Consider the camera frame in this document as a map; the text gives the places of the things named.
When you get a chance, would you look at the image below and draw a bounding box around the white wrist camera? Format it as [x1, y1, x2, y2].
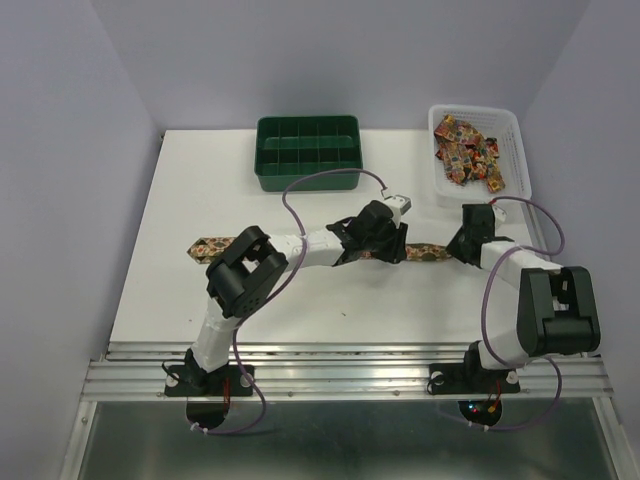
[383, 194, 412, 224]
[492, 204, 508, 225]

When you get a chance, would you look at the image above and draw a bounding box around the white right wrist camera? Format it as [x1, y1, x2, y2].
[492, 204, 508, 225]

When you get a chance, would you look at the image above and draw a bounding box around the aluminium mounting rail frame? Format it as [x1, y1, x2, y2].
[59, 199, 631, 480]

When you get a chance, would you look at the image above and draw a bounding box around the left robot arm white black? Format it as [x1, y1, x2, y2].
[179, 195, 411, 394]

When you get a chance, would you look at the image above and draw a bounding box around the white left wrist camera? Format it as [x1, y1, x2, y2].
[383, 194, 412, 224]

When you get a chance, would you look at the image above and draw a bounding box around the green divided plastic tray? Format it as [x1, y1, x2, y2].
[254, 115, 363, 193]

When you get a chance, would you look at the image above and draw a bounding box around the paisley flamingo patterned tie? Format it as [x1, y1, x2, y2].
[187, 237, 451, 264]

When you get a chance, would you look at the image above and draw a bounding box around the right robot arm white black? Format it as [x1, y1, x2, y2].
[446, 202, 601, 390]

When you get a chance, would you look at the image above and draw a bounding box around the colourful patterned tie in basket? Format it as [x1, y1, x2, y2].
[434, 114, 506, 193]

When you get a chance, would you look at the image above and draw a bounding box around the white perforated plastic basket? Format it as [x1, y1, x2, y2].
[427, 103, 534, 209]

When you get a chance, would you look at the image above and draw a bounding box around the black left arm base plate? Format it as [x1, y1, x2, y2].
[162, 363, 254, 398]

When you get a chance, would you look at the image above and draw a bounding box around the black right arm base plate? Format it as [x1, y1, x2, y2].
[426, 363, 521, 396]

